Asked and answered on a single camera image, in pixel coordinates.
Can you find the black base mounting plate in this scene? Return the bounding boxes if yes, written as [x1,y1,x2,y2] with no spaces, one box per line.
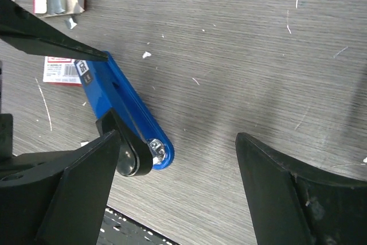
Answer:
[96,206,178,245]

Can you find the red staple box sleeve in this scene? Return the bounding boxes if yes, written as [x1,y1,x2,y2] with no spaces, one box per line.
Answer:
[42,56,81,86]

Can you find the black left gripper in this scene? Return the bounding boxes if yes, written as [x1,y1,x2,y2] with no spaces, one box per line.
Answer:
[0,61,14,160]

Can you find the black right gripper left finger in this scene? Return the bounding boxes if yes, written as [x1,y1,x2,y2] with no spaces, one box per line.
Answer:
[1,131,120,244]

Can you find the small loose staple piece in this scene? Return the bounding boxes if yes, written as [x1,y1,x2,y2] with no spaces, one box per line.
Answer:
[65,17,77,30]

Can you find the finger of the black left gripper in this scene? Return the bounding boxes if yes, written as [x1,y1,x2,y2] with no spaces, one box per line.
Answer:
[1,0,108,62]

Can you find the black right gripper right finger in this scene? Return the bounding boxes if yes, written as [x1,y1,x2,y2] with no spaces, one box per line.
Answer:
[235,133,366,244]

